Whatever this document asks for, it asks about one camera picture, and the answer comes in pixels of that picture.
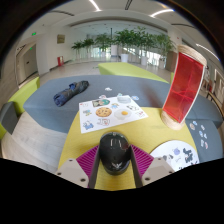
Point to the small white sticker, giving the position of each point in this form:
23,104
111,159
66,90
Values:
108,89

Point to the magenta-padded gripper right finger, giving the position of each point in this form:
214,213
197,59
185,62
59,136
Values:
143,163

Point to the white sticker sheet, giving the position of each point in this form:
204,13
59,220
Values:
110,115

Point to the dark grey seat block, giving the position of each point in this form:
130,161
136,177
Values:
8,116

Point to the green exit sign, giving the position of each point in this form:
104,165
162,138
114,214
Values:
33,33

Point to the black computer mouse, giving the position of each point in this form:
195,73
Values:
115,153

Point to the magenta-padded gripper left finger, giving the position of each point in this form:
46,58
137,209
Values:
86,163

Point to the red fire extinguisher cabinet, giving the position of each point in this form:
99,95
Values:
60,61

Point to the lime green bench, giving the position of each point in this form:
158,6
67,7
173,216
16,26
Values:
130,70
23,93

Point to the ceiling strip lights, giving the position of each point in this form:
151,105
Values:
94,5

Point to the wooden bench with black legs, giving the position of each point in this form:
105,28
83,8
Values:
216,101

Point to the round white printed mouse pad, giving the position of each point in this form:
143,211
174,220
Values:
176,151

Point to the brown wall plaque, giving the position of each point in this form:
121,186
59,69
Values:
61,39

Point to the group of potted plants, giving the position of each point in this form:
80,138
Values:
130,38

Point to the folded dark blue umbrella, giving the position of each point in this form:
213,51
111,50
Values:
70,93

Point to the grey door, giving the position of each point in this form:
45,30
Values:
29,61

